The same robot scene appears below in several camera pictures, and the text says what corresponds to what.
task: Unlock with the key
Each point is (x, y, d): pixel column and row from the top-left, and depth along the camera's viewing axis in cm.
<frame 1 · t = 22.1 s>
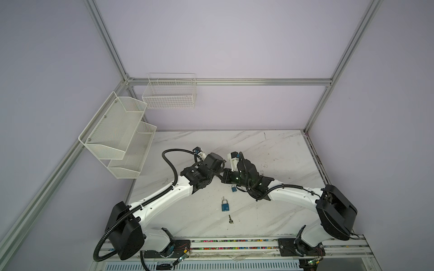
left hand: (216, 165, 80), fingers open
right hand: (214, 172, 78), fingers closed
small blue padlock: (234, 188, 94), on the table
large blue padlock: (225, 205, 88), on the table
dark key with ring: (230, 221, 83), on the table
lower white mesh shelf: (130, 169, 78), point 21 cm above the table

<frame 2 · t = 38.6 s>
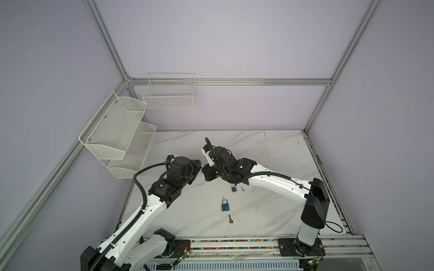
left hand: (200, 163, 76), fingers open
right hand: (199, 170, 75), fingers closed
the named things where they were.

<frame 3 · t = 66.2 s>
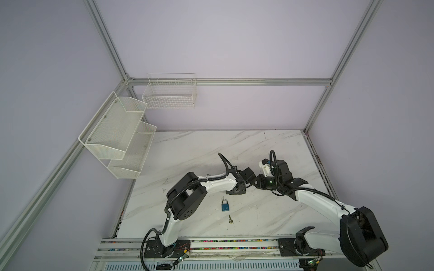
left hand: (236, 190, 91), fingers open
right hand: (250, 181, 84), fingers closed
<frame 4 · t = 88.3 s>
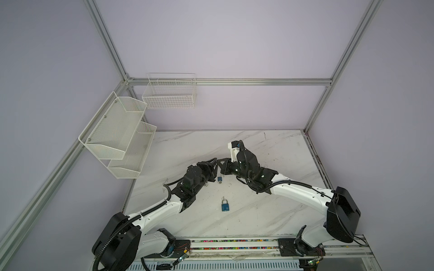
left hand: (218, 157, 78), fingers closed
right hand: (214, 161, 76), fingers closed
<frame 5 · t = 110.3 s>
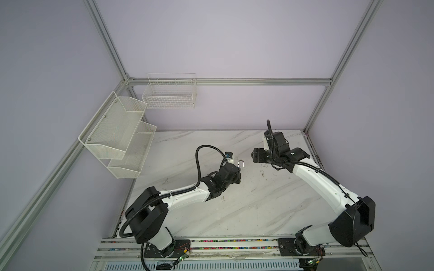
left hand: (237, 170, 84), fingers open
right hand: (256, 153, 82), fingers open
